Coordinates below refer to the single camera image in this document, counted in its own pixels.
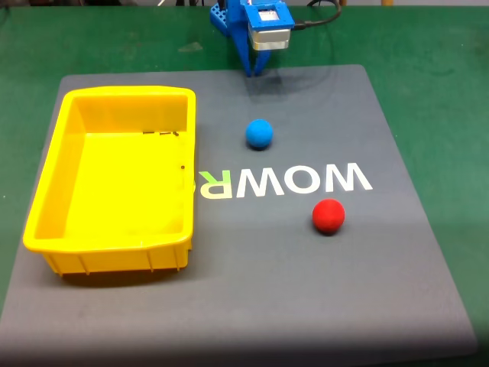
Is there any black camera cable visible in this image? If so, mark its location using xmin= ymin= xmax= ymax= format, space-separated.
xmin=292 ymin=0 xmax=343 ymax=31

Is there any yellow plastic bin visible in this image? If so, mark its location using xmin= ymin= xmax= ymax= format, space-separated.
xmin=22 ymin=85 xmax=197 ymax=277

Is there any red foam ball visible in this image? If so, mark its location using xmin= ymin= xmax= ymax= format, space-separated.
xmin=312 ymin=198 xmax=346 ymax=235

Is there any blue foam ball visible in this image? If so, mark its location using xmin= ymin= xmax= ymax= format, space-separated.
xmin=244 ymin=119 xmax=274 ymax=150

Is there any silver camera box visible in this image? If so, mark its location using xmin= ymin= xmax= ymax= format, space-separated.
xmin=248 ymin=24 xmax=293 ymax=52

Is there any grey mat with WOWR print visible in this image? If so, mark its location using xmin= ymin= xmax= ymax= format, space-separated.
xmin=0 ymin=63 xmax=481 ymax=361

